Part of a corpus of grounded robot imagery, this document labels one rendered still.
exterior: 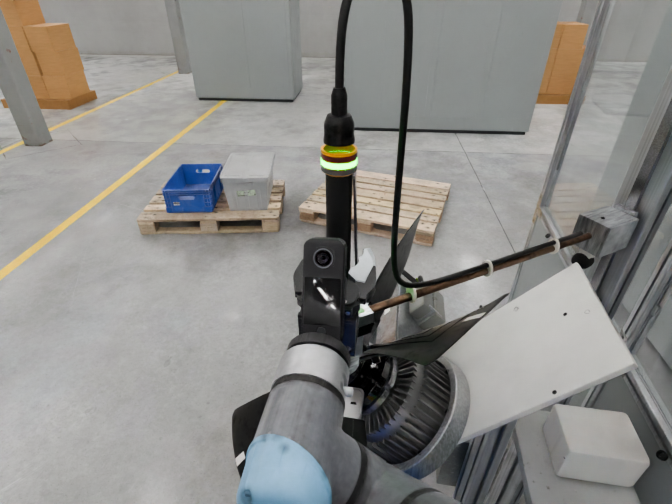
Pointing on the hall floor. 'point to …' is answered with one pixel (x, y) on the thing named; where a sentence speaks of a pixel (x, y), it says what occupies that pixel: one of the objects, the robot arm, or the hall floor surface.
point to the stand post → (482, 464)
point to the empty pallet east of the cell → (414, 198)
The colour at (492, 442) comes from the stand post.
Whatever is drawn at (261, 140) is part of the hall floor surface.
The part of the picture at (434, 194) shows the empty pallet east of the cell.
